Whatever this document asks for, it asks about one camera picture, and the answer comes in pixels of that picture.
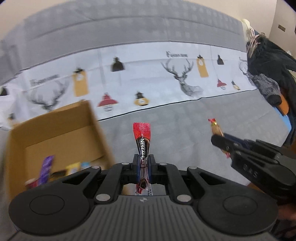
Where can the purple chocolate bar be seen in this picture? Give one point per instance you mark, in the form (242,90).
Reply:
(45,170)

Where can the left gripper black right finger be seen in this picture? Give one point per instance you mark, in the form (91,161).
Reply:
(183,186)

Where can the dark clothes pile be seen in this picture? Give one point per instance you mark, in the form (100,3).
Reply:
(267,58)

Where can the red blue snack packet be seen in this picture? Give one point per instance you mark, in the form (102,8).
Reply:
(32,183)

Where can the red black Nescafe sachet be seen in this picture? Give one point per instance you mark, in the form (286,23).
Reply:
(142,135)

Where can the yellow snack packet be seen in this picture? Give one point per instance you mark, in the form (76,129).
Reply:
(73,168)

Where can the black gold snack packet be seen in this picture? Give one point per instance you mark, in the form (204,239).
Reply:
(57,175)

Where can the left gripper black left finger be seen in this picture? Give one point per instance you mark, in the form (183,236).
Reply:
(105,186)

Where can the gold red candy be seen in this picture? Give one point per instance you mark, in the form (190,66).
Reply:
(215,128)

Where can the brown cardboard box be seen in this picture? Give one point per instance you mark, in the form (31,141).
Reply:
(71,134)

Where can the blue stick sachet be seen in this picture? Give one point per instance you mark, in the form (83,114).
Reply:
(84,165)

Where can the person's right hand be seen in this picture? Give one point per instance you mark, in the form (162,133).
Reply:
(287,212)

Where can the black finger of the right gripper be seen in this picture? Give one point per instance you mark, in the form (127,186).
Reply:
(258,146)
(228,144)

